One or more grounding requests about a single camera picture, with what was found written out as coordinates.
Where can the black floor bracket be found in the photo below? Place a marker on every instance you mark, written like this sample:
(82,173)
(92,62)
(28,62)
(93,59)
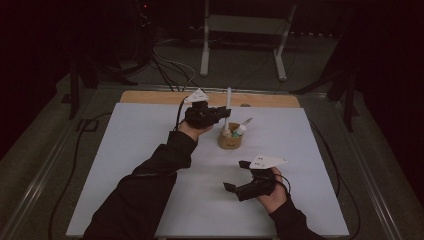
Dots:
(87,125)

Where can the metal floor rail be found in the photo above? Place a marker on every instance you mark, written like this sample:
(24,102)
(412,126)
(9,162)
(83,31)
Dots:
(40,173)
(366,173)

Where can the person's right hand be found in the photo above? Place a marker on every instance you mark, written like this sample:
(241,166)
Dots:
(276,201)

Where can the white metal stand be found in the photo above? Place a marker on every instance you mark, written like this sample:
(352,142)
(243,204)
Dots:
(245,25)

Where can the white pen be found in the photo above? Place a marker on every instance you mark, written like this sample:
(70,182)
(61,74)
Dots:
(228,96)

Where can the green and white glue stick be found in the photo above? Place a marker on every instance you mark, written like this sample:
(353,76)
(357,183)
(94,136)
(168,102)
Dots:
(240,129)

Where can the white table mat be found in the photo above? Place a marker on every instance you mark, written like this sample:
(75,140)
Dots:
(300,140)

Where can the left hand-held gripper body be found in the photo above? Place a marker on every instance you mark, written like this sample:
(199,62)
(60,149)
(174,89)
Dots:
(201,115)

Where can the person's left hand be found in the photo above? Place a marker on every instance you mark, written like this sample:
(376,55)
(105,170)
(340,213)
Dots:
(191,131)

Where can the black tripod stand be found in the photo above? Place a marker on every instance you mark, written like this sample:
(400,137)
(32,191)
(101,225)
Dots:
(74,96)
(349,106)

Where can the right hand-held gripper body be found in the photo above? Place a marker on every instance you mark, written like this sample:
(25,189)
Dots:
(260,180)

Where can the wooden pen holder cup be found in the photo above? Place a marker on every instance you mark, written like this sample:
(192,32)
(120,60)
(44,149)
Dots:
(229,142)

